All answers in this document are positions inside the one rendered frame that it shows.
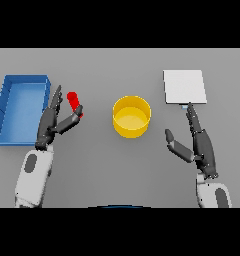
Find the blue tray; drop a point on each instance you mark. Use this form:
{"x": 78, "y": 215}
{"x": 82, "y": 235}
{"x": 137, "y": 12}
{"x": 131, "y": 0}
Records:
{"x": 22, "y": 108}

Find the red beaker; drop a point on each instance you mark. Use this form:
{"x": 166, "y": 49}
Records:
{"x": 73, "y": 99}

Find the pale square measuring scale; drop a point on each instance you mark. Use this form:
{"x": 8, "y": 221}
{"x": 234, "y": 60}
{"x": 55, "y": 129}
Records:
{"x": 184, "y": 86}

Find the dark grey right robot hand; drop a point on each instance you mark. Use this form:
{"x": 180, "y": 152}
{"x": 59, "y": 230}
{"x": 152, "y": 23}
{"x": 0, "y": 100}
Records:
{"x": 202, "y": 146}

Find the yellow bowl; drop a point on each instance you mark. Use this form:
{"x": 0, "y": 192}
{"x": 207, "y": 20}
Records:
{"x": 131, "y": 116}

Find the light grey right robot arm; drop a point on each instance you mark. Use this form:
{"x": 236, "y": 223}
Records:
{"x": 212, "y": 193}

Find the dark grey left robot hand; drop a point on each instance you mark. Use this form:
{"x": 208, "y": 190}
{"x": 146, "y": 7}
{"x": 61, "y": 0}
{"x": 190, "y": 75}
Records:
{"x": 47, "y": 125}

